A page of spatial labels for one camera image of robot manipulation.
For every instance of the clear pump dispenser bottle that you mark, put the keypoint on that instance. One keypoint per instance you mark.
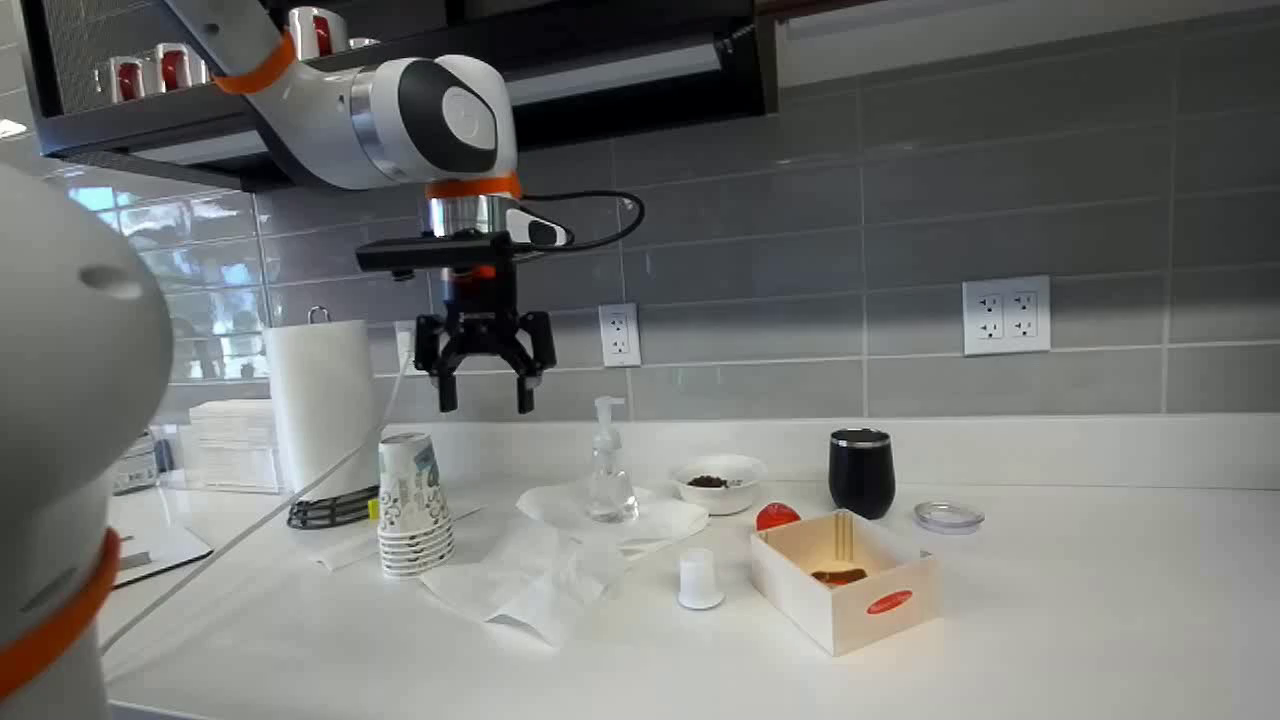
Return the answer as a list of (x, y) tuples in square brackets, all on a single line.
[(609, 474)]

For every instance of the white plate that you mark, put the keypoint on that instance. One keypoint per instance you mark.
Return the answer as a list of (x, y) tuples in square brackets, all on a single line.
[(664, 513)]

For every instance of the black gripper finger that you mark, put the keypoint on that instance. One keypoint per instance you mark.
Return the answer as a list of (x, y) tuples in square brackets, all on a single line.
[(526, 382), (445, 382)]

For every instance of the small white bowl dark contents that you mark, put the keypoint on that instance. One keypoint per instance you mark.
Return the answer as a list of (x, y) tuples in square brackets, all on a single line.
[(719, 480)]

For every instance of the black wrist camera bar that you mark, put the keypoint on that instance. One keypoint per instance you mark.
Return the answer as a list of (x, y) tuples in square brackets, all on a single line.
[(443, 251)]

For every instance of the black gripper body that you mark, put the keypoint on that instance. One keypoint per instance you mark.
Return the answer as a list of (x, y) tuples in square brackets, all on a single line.
[(482, 302)]

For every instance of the white paper sheet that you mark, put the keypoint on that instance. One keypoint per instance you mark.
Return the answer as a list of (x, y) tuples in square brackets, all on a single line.
[(157, 551)]

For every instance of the black tumbler cup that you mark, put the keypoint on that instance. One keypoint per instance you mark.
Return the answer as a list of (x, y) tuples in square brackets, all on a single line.
[(860, 474)]

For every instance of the clear round lid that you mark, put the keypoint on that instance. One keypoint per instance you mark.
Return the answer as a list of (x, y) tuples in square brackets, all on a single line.
[(949, 513)]

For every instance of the stack of patterned paper cups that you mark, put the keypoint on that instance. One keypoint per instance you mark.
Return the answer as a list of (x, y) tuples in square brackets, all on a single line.
[(410, 505)]

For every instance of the dark wall shelf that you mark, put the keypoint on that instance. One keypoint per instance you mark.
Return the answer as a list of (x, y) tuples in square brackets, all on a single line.
[(624, 47)]

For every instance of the white coffee capsule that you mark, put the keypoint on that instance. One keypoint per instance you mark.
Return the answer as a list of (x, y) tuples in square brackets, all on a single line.
[(700, 580)]

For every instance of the white paper towel roll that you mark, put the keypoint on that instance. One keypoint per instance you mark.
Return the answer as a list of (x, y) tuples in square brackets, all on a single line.
[(326, 402)]

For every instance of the white single wall outlet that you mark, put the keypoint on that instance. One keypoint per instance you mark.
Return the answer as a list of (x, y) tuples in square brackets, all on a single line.
[(617, 333)]

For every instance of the stack of white napkins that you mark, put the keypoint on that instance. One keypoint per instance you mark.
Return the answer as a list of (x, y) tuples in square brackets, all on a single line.
[(233, 444)]

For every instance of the wooden toy steak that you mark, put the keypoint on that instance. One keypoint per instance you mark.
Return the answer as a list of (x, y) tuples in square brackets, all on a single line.
[(838, 579)]

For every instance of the small white wooden crate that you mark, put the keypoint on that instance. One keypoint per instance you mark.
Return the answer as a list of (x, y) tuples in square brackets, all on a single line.
[(854, 612)]

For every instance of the white double wall outlet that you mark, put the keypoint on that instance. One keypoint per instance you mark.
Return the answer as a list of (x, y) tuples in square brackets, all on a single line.
[(1007, 314)]

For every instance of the crumpled clear plastic wrap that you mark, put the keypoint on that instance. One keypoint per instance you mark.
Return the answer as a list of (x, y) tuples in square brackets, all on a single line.
[(526, 587)]

